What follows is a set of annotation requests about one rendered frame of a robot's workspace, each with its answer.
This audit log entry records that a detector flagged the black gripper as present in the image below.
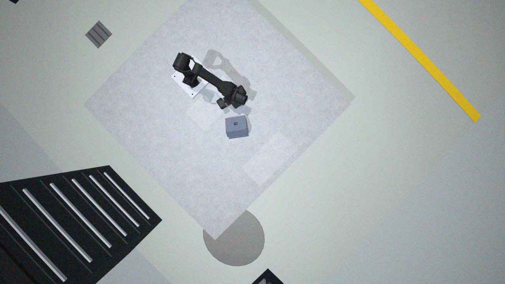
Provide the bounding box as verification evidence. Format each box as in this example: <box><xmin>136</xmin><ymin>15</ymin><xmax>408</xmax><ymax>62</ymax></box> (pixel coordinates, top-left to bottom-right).
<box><xmin>216</xmin><ymin>85</ymin><xmax>246</xmax><ymax>109</ymax></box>

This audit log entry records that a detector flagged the grey-blue square panel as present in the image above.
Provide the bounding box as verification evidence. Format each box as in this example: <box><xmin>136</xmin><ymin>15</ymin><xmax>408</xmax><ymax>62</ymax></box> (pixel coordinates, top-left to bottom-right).
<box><xmin>225</xmin><ymin>116</ymin><xmax>248</xmax><ymax>139</ymax></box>

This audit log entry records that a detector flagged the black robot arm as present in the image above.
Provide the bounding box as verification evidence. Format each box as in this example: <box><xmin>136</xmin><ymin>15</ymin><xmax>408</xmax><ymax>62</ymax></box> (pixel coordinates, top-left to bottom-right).
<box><xmin>172</xmin><ymin>52</ymin><xmax>248</xmax><ymax>109</ymax></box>

